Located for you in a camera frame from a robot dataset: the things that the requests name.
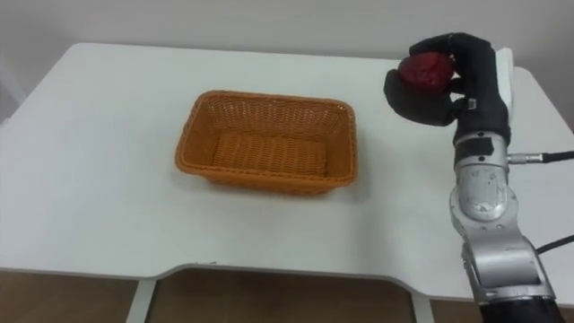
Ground orange woven basket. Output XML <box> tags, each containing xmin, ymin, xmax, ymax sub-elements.
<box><xmin>174</xmin><ymin>89</ymin><xmax>359</xmax><ymax>196</ymax></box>

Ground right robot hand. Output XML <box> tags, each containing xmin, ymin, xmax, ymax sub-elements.
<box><xmin>383</xmin><ymin>31</ymin><xmax>515</xmax><ymax>146</ymax></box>

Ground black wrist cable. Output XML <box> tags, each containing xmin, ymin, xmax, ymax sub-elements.
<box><xmin>507</xmin><ymin>151</ymin><xmax>574</xmax><ymax>256</ymax></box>

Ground red soft toy fruit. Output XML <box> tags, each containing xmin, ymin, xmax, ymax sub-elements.
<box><xmin>397</xmin><ymin>51</ymin><xmax>457</xmax><ymax>95</ymax></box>

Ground white desk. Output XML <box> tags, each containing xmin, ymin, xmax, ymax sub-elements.
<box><xmin>0</xmin><ymin>42</ymin><xmax>574</xmax><ymax>323</ymax></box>

